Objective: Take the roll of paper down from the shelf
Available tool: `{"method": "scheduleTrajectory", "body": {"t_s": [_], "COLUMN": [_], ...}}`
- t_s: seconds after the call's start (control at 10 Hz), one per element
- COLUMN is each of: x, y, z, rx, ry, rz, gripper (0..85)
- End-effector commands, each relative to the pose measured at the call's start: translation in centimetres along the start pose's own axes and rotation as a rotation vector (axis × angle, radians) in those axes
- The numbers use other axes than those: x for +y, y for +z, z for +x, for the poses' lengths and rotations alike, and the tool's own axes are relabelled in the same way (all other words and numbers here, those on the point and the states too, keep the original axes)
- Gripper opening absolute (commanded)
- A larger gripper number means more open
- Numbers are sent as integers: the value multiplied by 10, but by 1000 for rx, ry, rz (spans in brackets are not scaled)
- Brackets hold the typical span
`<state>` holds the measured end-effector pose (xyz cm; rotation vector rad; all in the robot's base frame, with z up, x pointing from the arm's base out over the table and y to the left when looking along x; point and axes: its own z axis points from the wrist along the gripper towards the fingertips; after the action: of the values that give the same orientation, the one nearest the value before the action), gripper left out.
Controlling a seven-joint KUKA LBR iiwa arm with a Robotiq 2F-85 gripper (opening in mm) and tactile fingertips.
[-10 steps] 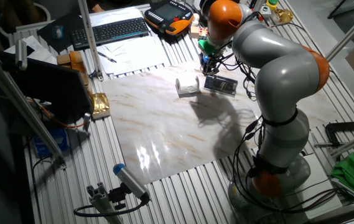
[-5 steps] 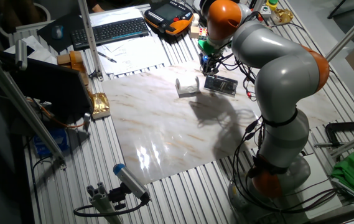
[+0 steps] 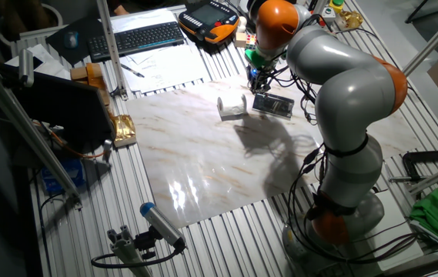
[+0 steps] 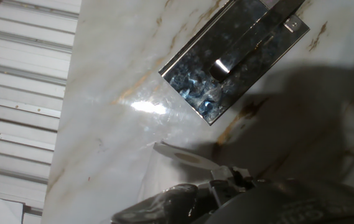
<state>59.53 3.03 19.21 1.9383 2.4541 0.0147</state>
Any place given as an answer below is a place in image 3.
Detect dark computer mouse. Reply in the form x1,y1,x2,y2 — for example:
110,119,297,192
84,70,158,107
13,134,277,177
63,30,80,51

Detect printed paper sheet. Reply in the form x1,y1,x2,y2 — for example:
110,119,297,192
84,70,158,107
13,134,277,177
119,43,211,95

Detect black cable with plug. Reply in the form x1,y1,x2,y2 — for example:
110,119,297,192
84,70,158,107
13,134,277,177
286,142,420,266
286,140,420,266

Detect crumpled gold foil ball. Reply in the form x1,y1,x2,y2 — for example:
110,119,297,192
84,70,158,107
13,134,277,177
339,8,365,31

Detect green wrist flange adapter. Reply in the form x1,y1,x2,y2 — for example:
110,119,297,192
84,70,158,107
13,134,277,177
244,48,273,71

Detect large black filament spool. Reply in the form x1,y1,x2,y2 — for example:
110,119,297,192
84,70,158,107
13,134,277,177
246,0,262,24

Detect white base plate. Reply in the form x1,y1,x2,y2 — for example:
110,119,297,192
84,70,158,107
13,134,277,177
351,189,424,272

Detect dark pen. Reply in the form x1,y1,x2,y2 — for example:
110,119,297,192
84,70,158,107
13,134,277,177
119,62,146,79

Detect yellow box green button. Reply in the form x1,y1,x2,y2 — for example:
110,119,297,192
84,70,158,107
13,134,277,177
327,0,346,15

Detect black and orange teach pendant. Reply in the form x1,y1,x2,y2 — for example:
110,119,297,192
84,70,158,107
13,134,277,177
177,0,241,45

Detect gold foil packet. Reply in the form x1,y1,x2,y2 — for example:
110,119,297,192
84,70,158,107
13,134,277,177
109,113,138,149

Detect black chair legs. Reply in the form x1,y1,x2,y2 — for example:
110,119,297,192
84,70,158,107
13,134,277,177
404,0,438,25

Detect white paper sheet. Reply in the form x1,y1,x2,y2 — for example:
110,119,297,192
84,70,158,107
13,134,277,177
109,7,181,35

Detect white paper stack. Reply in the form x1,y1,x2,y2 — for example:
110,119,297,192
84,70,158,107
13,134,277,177
5,43,72,81

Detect short aluminium stand profile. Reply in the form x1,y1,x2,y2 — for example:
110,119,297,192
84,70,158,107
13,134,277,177
106,224,154,277

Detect black camera cable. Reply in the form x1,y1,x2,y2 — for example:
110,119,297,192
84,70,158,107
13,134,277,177
89,242,186,269

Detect silver camera on frame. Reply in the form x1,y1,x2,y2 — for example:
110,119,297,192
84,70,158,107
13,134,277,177
17,47,35,88

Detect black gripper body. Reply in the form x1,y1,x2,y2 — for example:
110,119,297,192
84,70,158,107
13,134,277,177
246,65,276,88

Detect black computer keyboard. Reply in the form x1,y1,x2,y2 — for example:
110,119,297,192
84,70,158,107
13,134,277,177
86,20,186,63

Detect silver camera blue cap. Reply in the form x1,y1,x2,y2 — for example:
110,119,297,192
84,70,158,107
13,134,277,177
139,201,188,251

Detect white toilet paper roll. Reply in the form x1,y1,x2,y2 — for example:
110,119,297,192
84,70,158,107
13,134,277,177
216,94,249,122

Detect white box green button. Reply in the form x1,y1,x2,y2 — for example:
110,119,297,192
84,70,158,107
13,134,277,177
320,5,338,23

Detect marble pattern board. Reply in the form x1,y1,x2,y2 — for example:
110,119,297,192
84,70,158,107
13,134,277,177
125,65,424,230

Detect white round chair frame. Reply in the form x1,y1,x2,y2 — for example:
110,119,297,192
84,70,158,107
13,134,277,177
0,2,65,48

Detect plain wooden cube block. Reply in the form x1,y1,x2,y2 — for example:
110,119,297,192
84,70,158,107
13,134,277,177
234,31,249,49

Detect blue box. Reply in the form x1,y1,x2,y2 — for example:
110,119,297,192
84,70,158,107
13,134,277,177
40,156,86,196

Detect black monitor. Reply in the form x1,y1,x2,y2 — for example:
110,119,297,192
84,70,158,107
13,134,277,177
0,61,118,155

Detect orange cable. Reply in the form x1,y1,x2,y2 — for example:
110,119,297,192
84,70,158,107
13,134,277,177
33,119,107,161

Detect black mouse pad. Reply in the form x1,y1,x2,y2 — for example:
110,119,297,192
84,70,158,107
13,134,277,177
45,15,107,67

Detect black metal clamp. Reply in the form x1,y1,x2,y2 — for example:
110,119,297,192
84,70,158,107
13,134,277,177
387,149,438,184

